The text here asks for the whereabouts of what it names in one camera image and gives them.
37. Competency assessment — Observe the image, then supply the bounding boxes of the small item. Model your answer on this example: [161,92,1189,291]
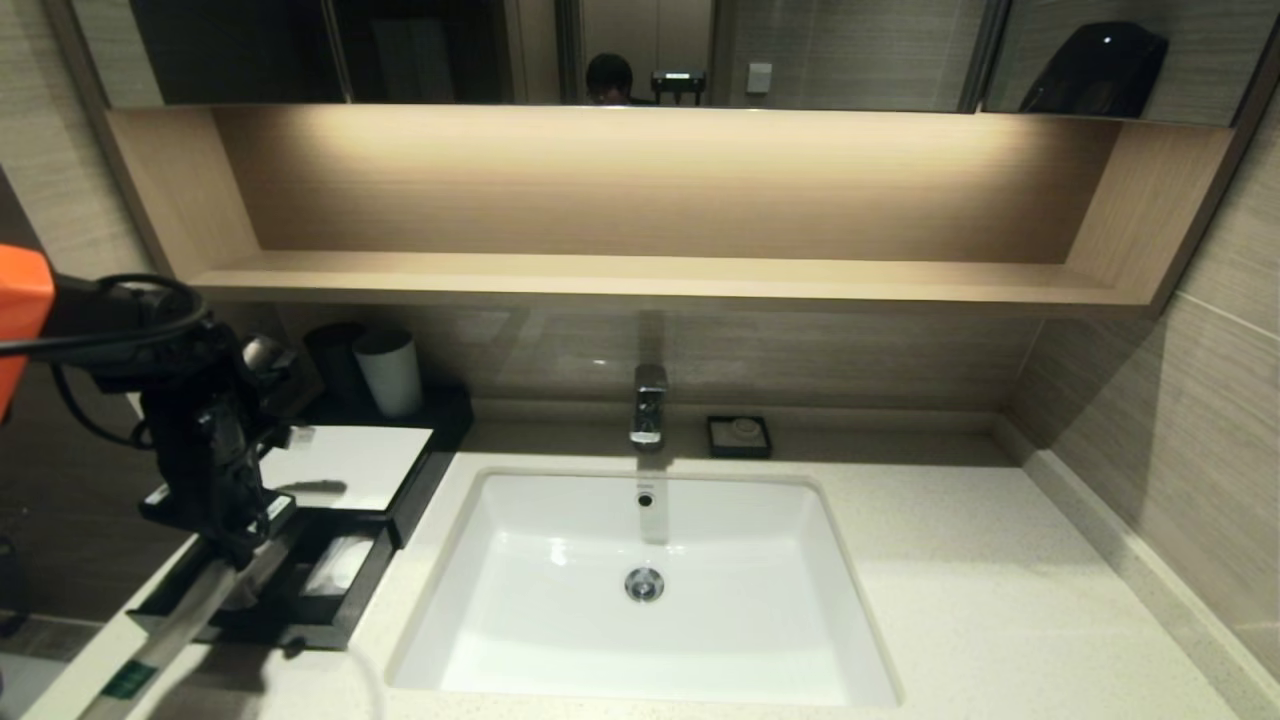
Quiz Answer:
[75,540,301,720]

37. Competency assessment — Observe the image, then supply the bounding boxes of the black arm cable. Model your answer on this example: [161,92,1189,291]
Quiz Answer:
[0,272,214,363]

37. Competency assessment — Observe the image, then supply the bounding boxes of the grey plastic cup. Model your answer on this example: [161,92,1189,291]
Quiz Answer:
[354,330,426,419]

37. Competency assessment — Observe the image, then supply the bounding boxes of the small white wrapped packet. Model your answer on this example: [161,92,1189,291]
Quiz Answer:
[300,534,377,599]

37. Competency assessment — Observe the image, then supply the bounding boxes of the black square soap dish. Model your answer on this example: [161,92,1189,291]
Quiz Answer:
[706,416,773,461]

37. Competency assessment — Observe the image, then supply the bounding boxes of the black amenity box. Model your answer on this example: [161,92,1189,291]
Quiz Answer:
[205,385,476,549]

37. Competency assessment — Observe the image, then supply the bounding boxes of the black glossy wall dispenser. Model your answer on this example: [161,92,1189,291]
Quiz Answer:
[1020,22,1171,117]

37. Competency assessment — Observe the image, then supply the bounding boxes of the wall mirror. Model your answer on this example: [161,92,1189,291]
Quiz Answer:
[75,0,1280,127]

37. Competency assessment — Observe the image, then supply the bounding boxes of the white square plate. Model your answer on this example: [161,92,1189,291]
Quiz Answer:
[260,425,435,512]

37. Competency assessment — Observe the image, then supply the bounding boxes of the chrome sink faucet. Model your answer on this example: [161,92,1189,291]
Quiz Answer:
[629,364,669,448]

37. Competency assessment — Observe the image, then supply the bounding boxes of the wooden wall shelf niche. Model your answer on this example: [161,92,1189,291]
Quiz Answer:
[105,103,1238,319]

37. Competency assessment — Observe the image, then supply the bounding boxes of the black tumbler cup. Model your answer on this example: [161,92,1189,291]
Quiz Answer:
[303,322,371,403]

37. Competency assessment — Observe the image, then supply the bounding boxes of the white ceramic sink basin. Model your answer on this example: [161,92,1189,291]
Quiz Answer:
[385,468,901,709]

